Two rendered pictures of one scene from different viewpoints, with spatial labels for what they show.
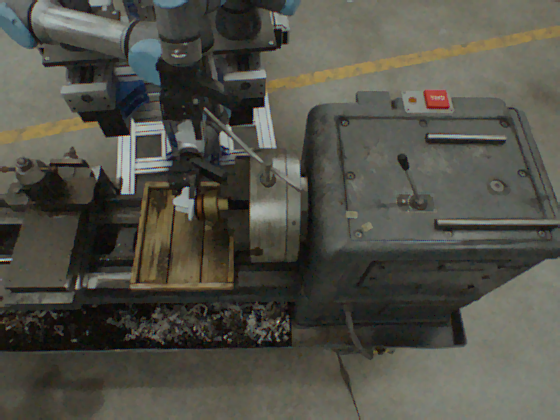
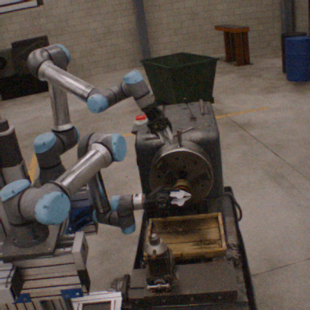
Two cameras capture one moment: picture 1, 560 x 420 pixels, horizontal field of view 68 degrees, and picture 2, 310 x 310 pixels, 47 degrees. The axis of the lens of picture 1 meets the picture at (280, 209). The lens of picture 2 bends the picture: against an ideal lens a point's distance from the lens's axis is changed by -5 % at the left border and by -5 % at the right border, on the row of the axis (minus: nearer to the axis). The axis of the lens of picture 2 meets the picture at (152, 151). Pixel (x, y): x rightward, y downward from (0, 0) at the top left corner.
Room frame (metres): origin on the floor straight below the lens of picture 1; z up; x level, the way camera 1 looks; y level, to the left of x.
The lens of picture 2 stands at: (0.28, 1.71, 1.93)
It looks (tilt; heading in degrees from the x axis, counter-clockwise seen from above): 23 degrees down; 283
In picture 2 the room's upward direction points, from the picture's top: 9 degrees counter-clockwise
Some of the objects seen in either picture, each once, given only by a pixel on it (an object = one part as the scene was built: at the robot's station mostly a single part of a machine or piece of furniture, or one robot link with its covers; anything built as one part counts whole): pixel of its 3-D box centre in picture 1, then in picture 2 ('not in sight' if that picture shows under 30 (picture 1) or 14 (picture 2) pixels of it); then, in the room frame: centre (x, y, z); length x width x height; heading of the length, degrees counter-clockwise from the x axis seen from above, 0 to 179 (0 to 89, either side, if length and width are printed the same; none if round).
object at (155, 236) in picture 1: (187, 234); (185, 236); (0.52, 0.29, 0.89); 0.36 x 0.30 x 0.04; 6
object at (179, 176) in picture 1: (186, 172); (157, 201); (0.63, 0.28, 1.08); 0.12 x 0.09 x 0.08; 6
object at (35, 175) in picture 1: (29, 169); (155, 245); (0.56, 0.68, 1.13); 0.08 x 0.08 x 0.03
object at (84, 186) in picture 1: (61, 195); (160, 270); (0.56, 0.65, 0.99); 0.20 x 0.10 x 0.05; 96
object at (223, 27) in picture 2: not in sight; (232, 43); (0.06, -8.99, 0.50); 1.61 x 0.44 x 1.00; 111
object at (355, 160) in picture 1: (408, 202); (178, 147); (0.60, -0.37, 1.06); 0.59 x 0.48 x 0.39; 96
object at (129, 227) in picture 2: (200, 144); (124, 220); (0.80, 0.28, 0.98); 0.11 x 0.08 x 0.11; 162
